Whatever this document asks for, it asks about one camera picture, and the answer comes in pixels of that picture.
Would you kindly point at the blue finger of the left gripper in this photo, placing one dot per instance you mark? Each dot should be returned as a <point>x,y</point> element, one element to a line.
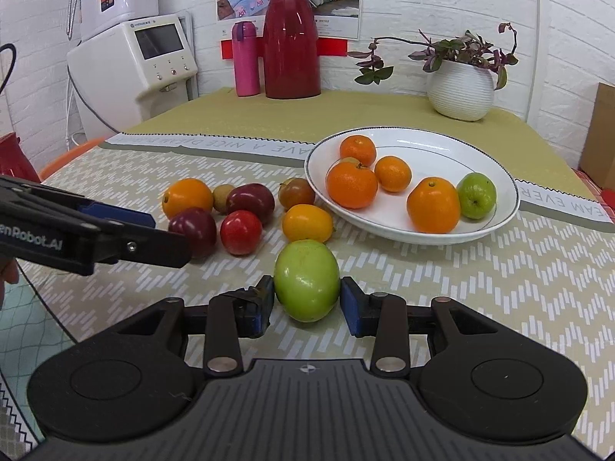
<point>129,242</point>
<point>115,213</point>

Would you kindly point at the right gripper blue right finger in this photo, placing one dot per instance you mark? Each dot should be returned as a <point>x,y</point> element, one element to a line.
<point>383,316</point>

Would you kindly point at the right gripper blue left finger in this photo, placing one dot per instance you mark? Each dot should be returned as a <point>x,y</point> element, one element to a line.
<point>243,313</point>

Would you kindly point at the dark red plum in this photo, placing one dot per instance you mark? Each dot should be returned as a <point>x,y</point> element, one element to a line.
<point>252,197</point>
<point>199,228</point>

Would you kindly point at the oblong green apple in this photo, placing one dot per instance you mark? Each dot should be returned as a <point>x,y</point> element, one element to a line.
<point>307,280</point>

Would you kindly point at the small green-brown fruit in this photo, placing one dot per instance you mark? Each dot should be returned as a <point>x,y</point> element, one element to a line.
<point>220,195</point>

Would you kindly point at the small yellow-orange mandarin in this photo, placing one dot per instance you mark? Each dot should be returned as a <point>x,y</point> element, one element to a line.
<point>306,221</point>

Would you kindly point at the dark red plum back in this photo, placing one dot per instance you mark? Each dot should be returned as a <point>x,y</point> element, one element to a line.
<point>252,197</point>

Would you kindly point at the large front orange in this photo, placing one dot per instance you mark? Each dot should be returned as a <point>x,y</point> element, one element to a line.
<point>434,206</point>

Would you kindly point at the red-green tomato fruit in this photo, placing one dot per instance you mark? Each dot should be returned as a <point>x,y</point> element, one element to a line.
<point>295,191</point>

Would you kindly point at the round green apple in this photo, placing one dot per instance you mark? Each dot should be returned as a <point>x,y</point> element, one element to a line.
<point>477,196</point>

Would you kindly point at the small tan longan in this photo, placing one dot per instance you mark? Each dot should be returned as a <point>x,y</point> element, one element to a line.
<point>351,160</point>

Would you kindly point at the person left hand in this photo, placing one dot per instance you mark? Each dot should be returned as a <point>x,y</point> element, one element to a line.
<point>9,274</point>

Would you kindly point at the orange chair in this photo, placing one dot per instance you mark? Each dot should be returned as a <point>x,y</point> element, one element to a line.
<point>64,159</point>

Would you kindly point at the white floor water dispenser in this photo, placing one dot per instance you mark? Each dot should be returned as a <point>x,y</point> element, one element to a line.
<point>133,72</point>

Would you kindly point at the pink thermos bottle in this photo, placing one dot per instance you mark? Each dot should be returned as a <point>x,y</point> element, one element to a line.
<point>244,43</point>

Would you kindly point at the red thermos jug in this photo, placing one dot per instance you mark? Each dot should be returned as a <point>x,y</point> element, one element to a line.
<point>291,61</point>

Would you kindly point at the white pot purple plant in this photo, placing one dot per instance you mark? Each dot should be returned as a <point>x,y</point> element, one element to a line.
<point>463,72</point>

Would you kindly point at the brown cardboard box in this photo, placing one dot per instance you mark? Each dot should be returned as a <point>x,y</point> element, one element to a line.
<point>598,154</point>

